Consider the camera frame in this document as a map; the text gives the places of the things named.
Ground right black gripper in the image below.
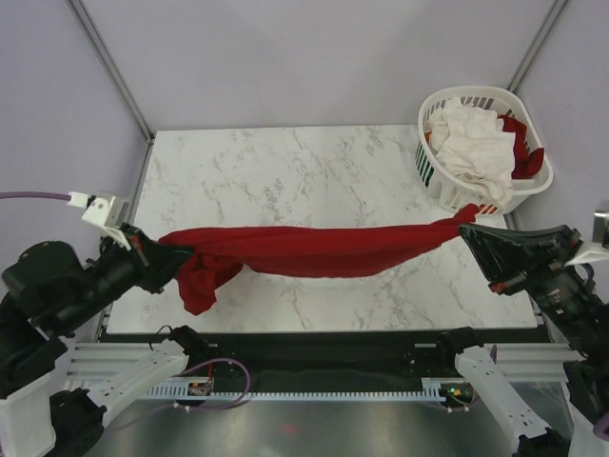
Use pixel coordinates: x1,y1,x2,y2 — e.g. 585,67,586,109
459,214,609,349

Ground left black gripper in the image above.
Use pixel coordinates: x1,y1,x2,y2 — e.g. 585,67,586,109
61,218,198,328

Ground red t shirt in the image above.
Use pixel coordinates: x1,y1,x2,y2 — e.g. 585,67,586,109
159,204,479,315

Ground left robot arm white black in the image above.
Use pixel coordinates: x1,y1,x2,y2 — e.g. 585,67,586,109
1,225,209,456

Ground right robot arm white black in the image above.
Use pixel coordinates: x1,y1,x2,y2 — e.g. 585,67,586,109
435,225,608,456

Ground white laundry basket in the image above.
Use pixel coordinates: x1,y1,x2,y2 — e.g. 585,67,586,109
415,86,554,214

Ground red cloth in basket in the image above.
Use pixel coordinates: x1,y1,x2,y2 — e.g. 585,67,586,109
499,115,544,180

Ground white t shirt pile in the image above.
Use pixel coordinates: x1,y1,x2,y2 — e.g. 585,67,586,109
424,98,515,209

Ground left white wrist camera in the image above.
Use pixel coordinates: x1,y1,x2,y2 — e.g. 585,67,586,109
68,191,130,250

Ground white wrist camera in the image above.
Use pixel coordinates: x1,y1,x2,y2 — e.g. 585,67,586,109
565,209,608,267
68,191,130,250

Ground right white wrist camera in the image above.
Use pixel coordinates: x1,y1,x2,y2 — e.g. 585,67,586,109
565,209,608,267

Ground aluminium rail frame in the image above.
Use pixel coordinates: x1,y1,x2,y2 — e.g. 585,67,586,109
67,343,583,383

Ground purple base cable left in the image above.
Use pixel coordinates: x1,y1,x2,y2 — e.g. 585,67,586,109
173,356,255,413

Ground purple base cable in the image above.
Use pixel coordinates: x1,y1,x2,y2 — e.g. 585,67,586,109
489,345,609,439
173,356,255,413

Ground white slotted cable duct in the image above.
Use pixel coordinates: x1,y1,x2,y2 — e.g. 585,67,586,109
142,378,448,403

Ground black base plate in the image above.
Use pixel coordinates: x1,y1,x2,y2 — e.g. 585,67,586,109
102,326,458,392

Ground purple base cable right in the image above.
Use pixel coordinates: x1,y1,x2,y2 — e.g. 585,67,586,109
489,345,609,439

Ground right aluminium corner post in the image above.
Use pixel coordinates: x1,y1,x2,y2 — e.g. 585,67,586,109
506,0,572,94

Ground aluminium corner post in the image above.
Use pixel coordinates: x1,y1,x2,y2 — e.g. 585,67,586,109
66,0,155,145
506,0,572,94

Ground left aluminium corner post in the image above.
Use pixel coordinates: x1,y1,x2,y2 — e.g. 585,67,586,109
66,0,155,145

